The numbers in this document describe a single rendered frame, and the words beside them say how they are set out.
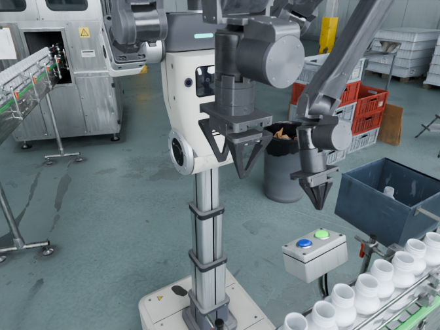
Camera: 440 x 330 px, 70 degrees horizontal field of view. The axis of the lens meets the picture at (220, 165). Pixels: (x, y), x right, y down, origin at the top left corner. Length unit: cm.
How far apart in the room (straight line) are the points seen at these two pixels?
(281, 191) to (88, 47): 260
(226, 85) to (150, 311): 146
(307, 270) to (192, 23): 71
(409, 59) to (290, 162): 563
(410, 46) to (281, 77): 762
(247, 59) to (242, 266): 198
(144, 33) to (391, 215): 111
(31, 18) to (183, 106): 323
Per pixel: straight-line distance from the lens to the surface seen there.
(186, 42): 96
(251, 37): 39
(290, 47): 37
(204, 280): 136
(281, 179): 275
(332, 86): 74
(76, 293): 231
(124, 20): 73
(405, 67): 801
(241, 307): 174
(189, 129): 94
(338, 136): 69
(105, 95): 405
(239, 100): 43
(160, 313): 174
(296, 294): 217
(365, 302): 70
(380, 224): 146
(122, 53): 87
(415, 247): 84
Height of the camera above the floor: 163
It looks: 28 degrees down
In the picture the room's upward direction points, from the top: straight up
